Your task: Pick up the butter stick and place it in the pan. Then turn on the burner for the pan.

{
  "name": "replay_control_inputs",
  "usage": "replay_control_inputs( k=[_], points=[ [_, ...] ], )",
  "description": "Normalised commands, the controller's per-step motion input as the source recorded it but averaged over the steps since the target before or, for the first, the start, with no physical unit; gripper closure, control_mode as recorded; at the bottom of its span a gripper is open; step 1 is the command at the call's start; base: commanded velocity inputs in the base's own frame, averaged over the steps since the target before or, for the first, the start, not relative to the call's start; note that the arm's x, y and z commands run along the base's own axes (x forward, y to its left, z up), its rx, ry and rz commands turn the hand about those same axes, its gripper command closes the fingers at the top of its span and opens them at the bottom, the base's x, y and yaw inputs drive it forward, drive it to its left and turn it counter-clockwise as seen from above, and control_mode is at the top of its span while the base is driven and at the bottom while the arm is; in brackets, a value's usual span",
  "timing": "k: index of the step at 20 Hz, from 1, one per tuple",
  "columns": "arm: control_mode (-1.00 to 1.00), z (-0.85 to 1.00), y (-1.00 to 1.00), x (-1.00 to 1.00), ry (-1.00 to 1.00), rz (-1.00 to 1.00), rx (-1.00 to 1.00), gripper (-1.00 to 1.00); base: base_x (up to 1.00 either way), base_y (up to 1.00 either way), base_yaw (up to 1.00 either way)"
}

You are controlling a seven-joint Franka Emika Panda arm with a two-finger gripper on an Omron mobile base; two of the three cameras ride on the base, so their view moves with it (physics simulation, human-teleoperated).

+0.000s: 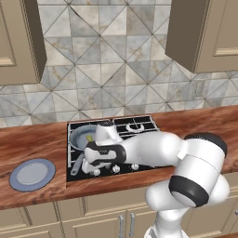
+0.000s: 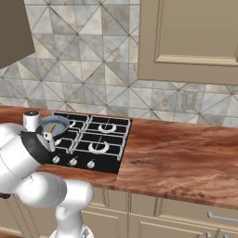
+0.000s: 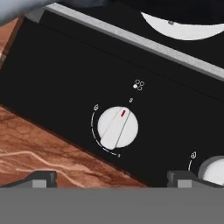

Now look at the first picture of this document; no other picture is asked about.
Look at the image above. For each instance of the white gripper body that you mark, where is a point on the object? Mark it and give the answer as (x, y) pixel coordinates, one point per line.
(88, 166)

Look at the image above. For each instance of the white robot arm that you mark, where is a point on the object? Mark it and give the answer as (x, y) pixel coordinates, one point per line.
(161, 150)

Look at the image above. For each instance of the yellow butter stick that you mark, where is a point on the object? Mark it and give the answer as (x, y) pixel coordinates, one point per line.
(89, 138)

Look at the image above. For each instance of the grey frying pan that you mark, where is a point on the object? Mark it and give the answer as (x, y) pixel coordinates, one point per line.
(79, 136)

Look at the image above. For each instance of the white hob knob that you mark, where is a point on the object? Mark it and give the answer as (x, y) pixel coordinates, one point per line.
(116, 169)
(134, 166)
(97, 172)

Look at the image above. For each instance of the beige drawer front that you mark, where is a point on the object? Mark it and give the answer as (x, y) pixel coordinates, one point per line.
(28, 217)
(114, 201)
(233, 182)

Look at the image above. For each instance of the grey blue-rimmed plate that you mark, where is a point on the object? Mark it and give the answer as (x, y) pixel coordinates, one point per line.
(32, 175)

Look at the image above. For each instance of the beige cupboard door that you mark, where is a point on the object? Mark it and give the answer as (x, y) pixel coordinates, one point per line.
(96, 227)
(28, 235)
(214, 220)
(144, 224)

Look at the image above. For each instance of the black hob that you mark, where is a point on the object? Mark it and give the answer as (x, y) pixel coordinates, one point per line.
(142, 120)

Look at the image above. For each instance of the grey wall socket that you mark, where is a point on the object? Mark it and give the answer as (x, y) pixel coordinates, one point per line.
(199, 88)

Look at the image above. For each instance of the beige wall cupboard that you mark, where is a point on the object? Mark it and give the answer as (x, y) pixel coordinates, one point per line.
(18, 40)
(204, 34)

